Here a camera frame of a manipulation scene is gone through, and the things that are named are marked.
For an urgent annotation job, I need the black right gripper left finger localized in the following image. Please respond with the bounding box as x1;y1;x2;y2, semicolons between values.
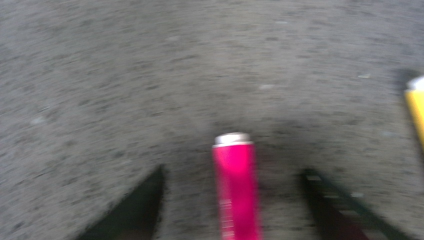
75;164;166;240

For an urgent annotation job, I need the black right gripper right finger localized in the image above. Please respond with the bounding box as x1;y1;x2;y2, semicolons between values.
299;168;411;240

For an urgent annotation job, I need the pink marker pen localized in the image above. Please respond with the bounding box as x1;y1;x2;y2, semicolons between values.
212;132;262;240

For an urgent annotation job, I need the yellow marker pen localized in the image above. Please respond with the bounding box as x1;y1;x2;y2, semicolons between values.
404;75;424;150

